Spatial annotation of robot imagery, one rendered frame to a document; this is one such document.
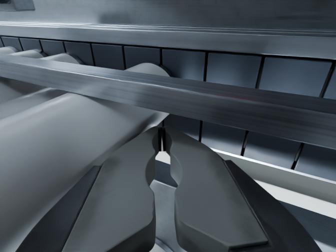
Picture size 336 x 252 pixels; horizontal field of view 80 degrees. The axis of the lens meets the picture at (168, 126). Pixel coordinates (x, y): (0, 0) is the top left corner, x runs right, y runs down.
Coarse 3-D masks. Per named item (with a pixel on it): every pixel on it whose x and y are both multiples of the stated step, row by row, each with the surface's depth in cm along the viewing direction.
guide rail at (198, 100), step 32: (0, 64) 13; (32, 64) 12; (64, 64) 11; (96, 96) 10; (128, 96) 9; (160, 96) 8; (192, 96) 8; (224, 96) 7; (256, 96) 7; (288, 96) 7; (256, 128) 7; (288, 128) 7; (320, 128) 6
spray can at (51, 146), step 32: (160, 64) 17; (64, 96) 11; (0, 128) 8; (32, 128) 8; (64, 128) 9; (96, 128) 10; (128, 128) 12; (0, 160) 7; (32, 160) 8; (64, 160) 8; (96, 160) 10; (0, 192) 7; (32, 192) 7; (64, 192) 8; (0, 224) 7; (32, 224) 8
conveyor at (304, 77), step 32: (96, 64) 20; (128, 64) 18; (192, 64) 16; (224, 64) 15; (256, 64) 14; (288, 64) 13; (320, 64) 12; (320, 96) 13; (192, 128) 18; (224, 128) 17; (288, 160) 16; (320, 160) 15
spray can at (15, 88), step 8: (48, 56) 19; (56, 56) 20; (64, 56) 20; (72, 56) 20; (0, 80) 15; (8, 80) 15; (16, 80) 16; (0, 88) 15; (8, 88) 15; (16, 88) 16; (24, 88) 16; (32, 88) 16; (40, 88) 17; (0, 96) 15; (8, 96) 15; (16, 96) 15
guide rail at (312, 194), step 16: (160, 160) 17; (240, 160) 15; (256, 176) 14; (272, 176) 14; (288, 176) 14; (304, 176) 14; (272, 192) 14; (288, 192) 13; (304, 192) 13; (320, 192) 13; (320, 208) 13
